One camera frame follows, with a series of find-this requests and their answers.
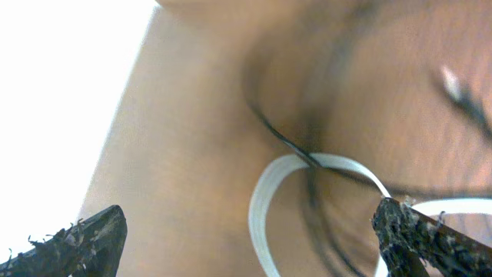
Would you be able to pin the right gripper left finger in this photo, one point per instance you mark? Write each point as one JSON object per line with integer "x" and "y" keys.
{"x": 91, "y": 247}

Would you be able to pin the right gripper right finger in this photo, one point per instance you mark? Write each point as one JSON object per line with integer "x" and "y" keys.
{"x": 408, "y": 235}

